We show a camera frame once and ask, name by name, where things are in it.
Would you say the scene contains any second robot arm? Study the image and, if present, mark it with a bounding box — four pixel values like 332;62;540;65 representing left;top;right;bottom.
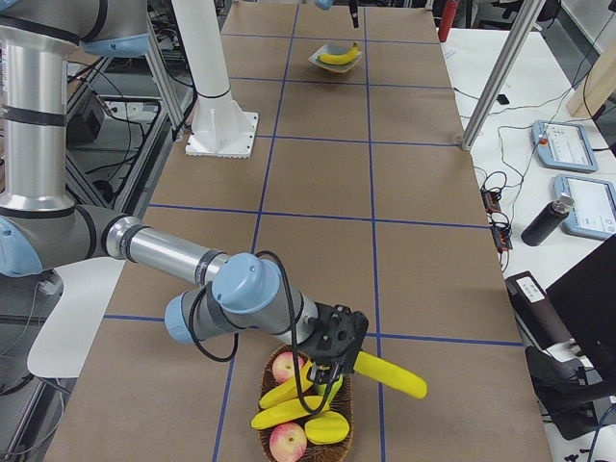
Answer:
314;0;360;29

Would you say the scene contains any brown wicker basket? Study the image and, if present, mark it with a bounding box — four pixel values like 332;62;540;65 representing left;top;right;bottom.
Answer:
257;346;353;461

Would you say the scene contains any teach pendant tablet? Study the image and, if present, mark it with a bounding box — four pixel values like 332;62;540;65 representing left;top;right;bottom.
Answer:
553;173;615;241
531;119;599;173

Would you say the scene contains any teach pendant tablet near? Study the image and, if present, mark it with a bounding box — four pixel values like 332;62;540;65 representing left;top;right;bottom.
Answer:
553;173;615;241

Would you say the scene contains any teach pendant tablet far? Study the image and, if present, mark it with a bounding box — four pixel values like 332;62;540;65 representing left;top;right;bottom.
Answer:
531;119;599;173

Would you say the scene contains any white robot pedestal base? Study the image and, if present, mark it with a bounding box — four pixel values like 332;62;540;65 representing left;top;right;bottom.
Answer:
172;0;259;159

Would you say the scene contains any green plastic pear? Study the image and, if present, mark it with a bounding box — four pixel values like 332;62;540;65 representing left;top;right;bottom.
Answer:
314;375;344;400

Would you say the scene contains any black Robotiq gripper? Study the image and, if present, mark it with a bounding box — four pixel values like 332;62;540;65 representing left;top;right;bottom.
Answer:
298;303;369;380

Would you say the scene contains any pink red apple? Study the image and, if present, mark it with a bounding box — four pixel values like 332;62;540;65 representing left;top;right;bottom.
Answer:
271;351;295;385

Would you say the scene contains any yellow banana moved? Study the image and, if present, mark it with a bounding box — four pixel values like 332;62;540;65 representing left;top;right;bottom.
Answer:
353;351;428;399
318;42;359;65

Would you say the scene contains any yellow starfruit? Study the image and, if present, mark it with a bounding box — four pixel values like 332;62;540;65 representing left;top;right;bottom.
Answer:
304;411;350;445

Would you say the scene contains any small black box device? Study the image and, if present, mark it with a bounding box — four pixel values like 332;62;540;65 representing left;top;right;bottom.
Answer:
497;93;509;105

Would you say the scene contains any grey square plate orange rim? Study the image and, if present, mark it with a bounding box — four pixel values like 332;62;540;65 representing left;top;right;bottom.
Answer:
308;42;363;74

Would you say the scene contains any red cylinder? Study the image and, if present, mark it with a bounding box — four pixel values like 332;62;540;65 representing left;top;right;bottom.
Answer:
438;0;459;43

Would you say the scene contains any black water bottle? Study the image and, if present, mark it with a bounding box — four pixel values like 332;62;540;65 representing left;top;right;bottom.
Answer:
521;192;575;246

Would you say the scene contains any yellow banana in basket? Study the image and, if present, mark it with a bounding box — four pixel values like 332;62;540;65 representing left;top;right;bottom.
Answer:
259;360;313;409
250;398;309;430

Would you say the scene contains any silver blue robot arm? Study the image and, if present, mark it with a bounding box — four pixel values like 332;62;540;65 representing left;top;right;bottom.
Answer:
1;1;368;384

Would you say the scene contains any black monitor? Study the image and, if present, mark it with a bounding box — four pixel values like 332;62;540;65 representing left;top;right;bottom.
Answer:
548;237;615;369

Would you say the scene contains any aluminium frame post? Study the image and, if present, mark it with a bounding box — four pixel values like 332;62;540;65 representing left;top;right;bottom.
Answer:
460;0;546;151

